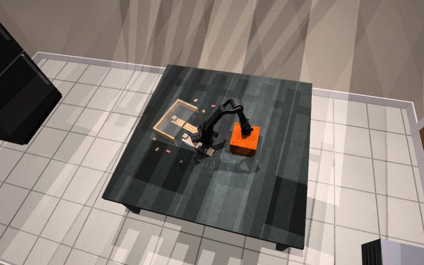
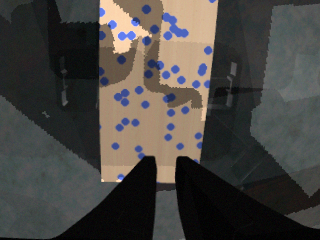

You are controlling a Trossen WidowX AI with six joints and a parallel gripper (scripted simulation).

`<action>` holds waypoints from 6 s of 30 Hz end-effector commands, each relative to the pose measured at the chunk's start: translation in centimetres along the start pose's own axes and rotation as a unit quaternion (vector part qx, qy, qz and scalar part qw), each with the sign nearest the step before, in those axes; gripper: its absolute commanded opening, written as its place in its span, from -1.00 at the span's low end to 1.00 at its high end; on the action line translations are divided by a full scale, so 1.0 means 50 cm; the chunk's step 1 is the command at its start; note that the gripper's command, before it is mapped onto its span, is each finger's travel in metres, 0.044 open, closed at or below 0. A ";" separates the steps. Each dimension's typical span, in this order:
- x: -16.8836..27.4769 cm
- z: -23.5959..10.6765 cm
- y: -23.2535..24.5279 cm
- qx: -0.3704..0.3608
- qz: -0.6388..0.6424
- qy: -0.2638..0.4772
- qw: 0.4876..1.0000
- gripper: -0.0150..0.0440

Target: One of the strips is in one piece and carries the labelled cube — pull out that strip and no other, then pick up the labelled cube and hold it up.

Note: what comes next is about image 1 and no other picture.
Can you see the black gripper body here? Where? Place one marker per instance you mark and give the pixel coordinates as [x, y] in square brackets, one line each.
[206, 143]

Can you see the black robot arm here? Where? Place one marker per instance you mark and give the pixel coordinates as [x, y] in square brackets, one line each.
[206, 128]

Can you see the peach strip with orange dots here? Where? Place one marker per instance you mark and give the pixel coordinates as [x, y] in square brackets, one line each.
[190, 128]

